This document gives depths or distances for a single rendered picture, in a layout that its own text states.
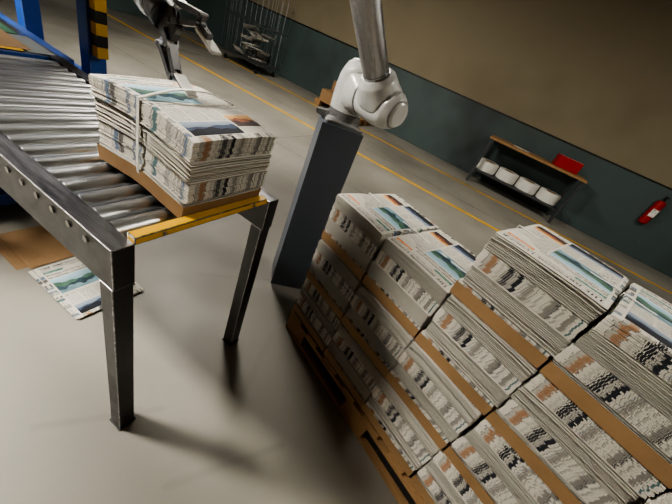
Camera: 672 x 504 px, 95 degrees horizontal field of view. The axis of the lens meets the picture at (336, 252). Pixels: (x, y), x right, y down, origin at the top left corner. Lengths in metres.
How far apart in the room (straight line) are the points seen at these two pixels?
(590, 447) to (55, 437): 1.52
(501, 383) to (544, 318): 0.23
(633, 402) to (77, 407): 1.60
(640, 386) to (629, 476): 0.21
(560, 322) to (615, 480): 0.35
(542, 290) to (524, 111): 6.85
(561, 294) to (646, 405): 0.25
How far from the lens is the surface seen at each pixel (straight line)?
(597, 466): 1.05
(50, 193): 0.98
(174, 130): 0.83
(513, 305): 0.93
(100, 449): 1.43
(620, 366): 0.93
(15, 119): 1.37
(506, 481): 1.19
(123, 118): 1.00
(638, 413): 0.96
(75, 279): 1.90
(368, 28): 1.25
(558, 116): 7.66
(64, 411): 1.51
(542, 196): 7.16
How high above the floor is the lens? 1.30
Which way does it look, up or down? 32 degrees down
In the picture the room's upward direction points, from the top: 24 degrees clockwise
